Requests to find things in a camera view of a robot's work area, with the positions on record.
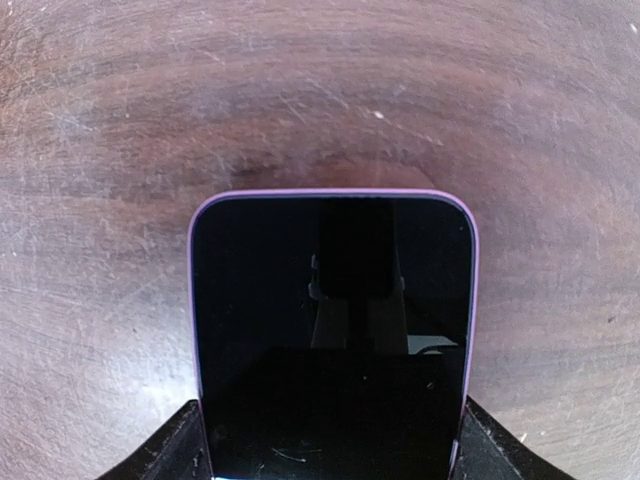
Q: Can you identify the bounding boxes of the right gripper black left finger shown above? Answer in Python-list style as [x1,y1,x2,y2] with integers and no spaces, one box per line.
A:
[202,347,463,479]

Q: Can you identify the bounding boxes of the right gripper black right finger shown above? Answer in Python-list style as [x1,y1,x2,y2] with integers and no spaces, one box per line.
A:
[101,398,570,479]

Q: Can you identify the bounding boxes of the purple phone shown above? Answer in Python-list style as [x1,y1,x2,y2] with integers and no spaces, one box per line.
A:
[188,188,479,479]

